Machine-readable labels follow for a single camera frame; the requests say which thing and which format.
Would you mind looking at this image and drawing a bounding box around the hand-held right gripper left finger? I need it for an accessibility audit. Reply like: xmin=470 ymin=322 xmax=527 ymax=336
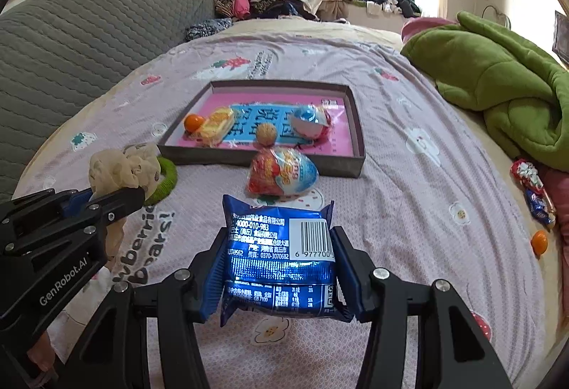
xmin=62 ymin=227 xmax=228 ymax=389

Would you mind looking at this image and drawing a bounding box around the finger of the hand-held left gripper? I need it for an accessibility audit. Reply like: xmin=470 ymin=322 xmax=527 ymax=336
xmin=0 ymin=189 xmax=95 ymax=234
xmin=0 ymin=187 xmax=147 ymax=259

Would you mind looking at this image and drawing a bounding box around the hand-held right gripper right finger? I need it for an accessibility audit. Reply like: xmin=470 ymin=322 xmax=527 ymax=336
xmin=330 ymin=226 xmax=512 ymax=389

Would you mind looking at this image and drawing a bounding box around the beige scrunchie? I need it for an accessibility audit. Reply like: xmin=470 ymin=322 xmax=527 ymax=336
xmin=88 ymin=144 xmax=161 ymax=259

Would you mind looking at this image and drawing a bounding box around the blue foil snack packet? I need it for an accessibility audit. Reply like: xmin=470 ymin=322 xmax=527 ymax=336
xmin=219 ymin=193 xmax=339 ymax=327

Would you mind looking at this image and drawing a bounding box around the yellow snack cake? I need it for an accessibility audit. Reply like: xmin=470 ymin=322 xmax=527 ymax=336
xmin=196 ymin=107 xmax=235 ymax=147

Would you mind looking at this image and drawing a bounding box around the blue egg toy packet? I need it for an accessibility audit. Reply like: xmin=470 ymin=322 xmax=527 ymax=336
xmin=246 ymin=146 xmax=320 ymax=198
xmin=289 ymin=103 xmax=333 ymax=141

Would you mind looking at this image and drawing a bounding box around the shallow brown cardboard box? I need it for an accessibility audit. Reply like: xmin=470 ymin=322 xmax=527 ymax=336
xmin=158 ymin=80 xmax=366 ymax=179

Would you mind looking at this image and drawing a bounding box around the green scrunchie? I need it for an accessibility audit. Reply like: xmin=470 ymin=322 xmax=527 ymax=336
xmin=142 ymin=155 xmax=179 ymax=207

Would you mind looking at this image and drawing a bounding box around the pink strawberry printed bedsheet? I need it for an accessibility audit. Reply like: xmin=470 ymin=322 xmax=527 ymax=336
xmin=13 ymin=33 xmax=547 ymax=389

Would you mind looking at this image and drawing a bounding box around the pink children's book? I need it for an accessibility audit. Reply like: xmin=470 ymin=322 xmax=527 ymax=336
xmin=178 ymin=92 xmax=354 ymax=156

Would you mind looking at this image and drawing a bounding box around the walnut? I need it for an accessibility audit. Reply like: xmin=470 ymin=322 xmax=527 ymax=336
xmin=258 ymin=123 xmax=278 ymax=148

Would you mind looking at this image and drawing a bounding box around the grey quilted headboard cushion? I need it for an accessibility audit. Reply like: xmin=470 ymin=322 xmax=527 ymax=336
xmin=0 ymin=0 xmax=215 ymax=203

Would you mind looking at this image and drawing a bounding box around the navy patterned cloth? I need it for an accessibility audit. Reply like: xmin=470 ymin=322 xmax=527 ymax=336
xmin=184 ymin=18 xmax=234 ymax=42

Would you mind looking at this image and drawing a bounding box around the red white snack packet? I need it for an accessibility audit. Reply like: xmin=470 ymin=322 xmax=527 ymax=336
xmin=510 ymin=159 xmax=549 ymax=198

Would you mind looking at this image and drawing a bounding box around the green fleece blanket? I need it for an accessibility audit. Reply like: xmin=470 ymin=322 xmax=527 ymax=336
xmin=400 ymin=11 xmax=569 ymax=172

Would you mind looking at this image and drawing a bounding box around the pink pillow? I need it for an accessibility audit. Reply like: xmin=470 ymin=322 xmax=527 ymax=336
xmin=401 ymin=17 xmax=458 ymax=43

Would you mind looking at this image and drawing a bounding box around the dark framed picture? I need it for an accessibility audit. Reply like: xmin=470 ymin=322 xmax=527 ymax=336
xmin=553 ymin=11 xmax=569 ymax=70

